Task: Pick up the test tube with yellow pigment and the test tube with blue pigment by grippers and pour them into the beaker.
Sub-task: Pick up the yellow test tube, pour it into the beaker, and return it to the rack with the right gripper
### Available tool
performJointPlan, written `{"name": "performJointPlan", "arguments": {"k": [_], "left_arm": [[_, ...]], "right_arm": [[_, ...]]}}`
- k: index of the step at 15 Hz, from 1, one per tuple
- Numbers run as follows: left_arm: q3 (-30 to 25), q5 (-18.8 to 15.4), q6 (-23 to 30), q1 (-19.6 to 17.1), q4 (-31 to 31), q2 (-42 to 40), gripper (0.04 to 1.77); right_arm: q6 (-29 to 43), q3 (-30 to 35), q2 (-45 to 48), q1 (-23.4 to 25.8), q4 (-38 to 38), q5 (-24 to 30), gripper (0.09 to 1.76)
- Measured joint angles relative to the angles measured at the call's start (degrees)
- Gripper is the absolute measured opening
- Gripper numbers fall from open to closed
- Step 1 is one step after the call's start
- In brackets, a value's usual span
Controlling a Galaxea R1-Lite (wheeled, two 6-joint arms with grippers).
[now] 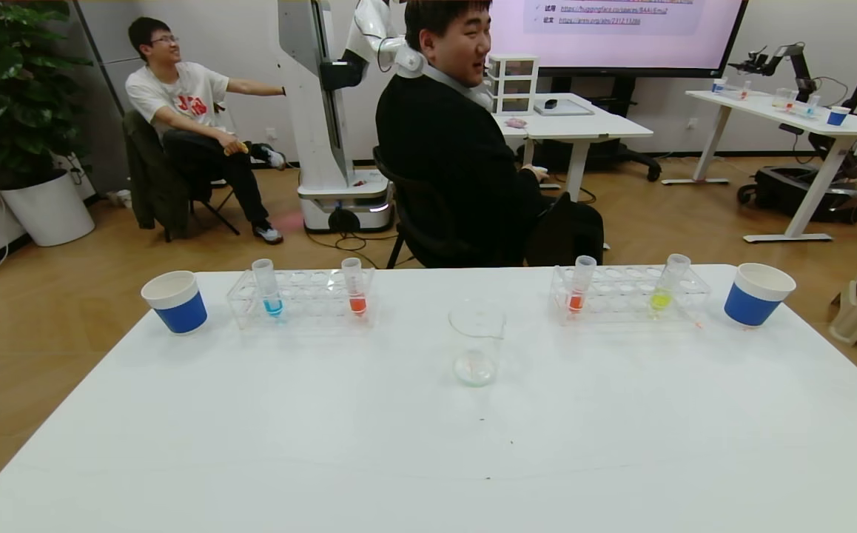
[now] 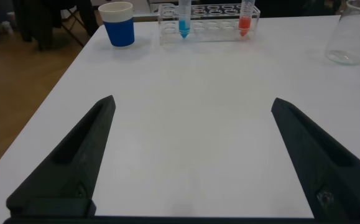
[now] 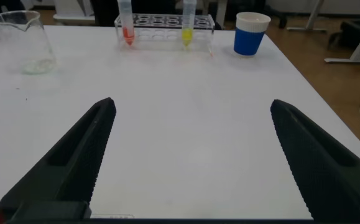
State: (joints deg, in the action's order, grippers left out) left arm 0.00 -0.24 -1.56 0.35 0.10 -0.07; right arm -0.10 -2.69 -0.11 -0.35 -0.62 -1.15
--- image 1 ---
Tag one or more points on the grey tablet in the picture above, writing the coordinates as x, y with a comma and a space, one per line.
569, 109

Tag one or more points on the person in black sweater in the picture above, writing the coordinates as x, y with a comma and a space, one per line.
443, 148

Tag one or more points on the green leafy plant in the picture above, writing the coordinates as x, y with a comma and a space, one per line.
7, 81

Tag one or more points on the black desktop robot arm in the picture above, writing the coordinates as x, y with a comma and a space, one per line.
798, 63

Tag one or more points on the clear glass beaker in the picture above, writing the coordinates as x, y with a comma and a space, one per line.
475, 366

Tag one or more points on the small clear tube rack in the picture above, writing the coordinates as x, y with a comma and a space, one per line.
797, 105
739, 92

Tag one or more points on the blue white paper cup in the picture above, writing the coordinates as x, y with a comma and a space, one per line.
750, 303
180, 311

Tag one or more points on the black office chair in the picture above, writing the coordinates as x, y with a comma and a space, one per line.
417, 215

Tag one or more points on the orange pigment test tube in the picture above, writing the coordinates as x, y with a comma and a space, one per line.
576, 300
356, 302

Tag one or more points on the yellow pigment test tube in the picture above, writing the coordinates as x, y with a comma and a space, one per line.
660, 300

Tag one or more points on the clear acrylic tube rack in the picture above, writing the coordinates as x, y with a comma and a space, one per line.
621, 296
310, 296

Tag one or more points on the white drawer organizer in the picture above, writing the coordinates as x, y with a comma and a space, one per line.
513, 85

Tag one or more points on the black wheeled robot base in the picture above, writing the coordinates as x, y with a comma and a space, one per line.
784, 189

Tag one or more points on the large wall display screen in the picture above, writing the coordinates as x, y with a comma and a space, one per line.
621, 44

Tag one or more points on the person in white t-shirt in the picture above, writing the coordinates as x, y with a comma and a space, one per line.
173, 92

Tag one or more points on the white humanoid robot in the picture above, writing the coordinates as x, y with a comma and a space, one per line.
317, 111

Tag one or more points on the black screen stand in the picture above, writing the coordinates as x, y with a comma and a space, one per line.
619, 111

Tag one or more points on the black folding chair with jacket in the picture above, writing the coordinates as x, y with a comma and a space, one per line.
151, 178

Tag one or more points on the white desk with lab items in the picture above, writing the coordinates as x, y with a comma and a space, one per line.
754, 104

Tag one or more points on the blue pigment test tube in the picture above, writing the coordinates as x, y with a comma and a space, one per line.
269, 296

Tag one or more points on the white plant pot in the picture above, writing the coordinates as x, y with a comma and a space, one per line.
47, 211

